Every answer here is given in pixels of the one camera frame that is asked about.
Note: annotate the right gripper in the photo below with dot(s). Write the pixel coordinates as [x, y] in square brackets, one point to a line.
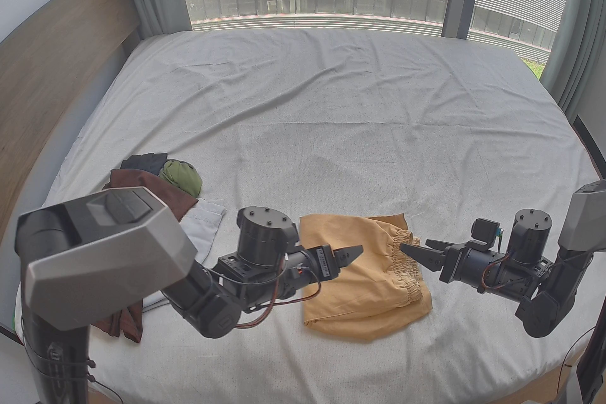
[473, 269]

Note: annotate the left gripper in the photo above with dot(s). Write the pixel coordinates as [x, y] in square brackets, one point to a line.
[303, 272]

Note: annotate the tan shorts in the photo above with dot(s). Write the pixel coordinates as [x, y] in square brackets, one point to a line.
[350, 298]

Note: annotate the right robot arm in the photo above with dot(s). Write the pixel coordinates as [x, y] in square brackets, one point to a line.
[554, 298]

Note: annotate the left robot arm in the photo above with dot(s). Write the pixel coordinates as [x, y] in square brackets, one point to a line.
[109, 250]

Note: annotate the bed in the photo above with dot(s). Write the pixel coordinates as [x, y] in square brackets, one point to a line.
[331, 108]

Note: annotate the pale grey garment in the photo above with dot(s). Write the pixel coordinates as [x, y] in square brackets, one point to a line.
[203, 227]

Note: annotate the green garment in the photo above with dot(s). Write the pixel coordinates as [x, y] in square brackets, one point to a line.
[182, 177]

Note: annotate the brown garment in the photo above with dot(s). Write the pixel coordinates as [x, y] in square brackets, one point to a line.
[156, 189]

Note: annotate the black garment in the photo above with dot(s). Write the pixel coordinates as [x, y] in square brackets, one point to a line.
[142, 161]

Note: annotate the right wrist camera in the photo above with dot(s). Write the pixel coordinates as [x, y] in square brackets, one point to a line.
[485, 231]

